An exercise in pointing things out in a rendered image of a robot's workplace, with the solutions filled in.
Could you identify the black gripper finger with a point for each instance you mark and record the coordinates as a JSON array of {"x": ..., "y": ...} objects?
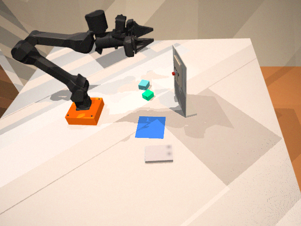
[
  {"x": 141, "y": 30},
  {"x": 140, "y": 43}
]

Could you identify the light blue cube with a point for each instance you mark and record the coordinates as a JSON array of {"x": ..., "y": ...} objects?
[{"x": 144, "y": 84}]

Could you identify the green cube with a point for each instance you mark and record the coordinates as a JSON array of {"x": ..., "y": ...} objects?
[{"x": 147, "y": 95}]

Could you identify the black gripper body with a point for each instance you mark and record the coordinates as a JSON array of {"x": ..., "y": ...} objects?
[{"x": 125, "y": 42}]

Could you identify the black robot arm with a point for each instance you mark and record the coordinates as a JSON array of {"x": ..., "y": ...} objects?
[{"x": 25, "y": 52}]

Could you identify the blue square marking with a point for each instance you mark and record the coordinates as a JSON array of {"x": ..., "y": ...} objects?
[{"x": 150, "y": 127}]

